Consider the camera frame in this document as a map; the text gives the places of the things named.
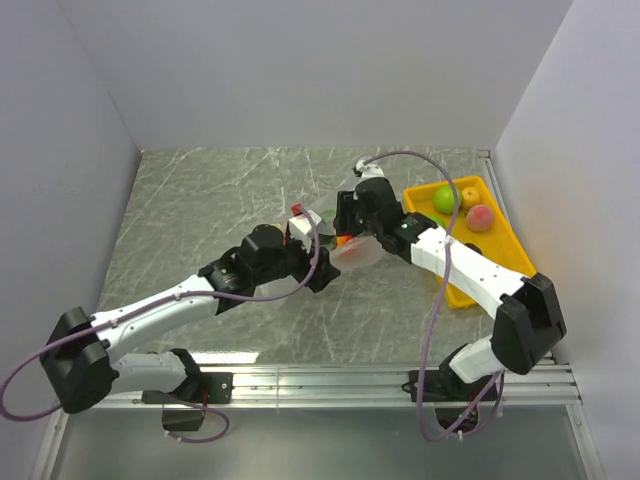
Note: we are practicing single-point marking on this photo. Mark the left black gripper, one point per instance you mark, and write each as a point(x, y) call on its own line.
point(323, 272)

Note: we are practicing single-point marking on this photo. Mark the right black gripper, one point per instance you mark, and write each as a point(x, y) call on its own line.
point(348, 202)

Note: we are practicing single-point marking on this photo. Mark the red fruit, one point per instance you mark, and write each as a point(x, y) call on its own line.
point(350, 249)

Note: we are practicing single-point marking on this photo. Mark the clear plastic bag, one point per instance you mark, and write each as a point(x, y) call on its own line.
point(373, 253)

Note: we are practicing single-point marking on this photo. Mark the dark purple fruit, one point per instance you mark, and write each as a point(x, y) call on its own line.
point(474, 247)

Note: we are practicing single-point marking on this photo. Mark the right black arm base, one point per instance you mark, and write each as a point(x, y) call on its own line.
point(452, 396)

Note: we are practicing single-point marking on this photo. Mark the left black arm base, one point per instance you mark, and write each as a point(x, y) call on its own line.
point(182, 408)

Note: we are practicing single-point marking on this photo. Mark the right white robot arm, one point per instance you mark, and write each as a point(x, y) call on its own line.
point(528, 321)

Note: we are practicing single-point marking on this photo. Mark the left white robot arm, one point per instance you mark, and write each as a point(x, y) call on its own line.
point(93, 356)

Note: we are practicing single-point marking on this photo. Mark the dark green vegetable in bag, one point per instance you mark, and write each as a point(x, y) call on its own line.
point(328, 215)

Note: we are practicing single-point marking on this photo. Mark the small orange fruit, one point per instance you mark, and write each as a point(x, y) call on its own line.
point(470, 197)

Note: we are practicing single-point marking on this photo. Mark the green apple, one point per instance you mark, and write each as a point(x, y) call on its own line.
point(446, 200)

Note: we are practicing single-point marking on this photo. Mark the pink peach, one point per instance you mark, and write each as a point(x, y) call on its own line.
point(479, 218)

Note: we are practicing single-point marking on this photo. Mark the yellow plastic tray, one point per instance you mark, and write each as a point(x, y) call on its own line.
point(480, 235)

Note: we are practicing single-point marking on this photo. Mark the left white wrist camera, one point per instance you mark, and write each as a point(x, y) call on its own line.
point(301, 226)

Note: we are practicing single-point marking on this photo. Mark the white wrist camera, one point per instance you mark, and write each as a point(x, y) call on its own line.
point(301, 226)
point(364, 169)

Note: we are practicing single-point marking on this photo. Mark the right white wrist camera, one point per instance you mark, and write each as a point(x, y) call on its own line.
point(364, 169)

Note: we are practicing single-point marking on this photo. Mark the aluminium rail frame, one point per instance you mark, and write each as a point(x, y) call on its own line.
point(322, 382)

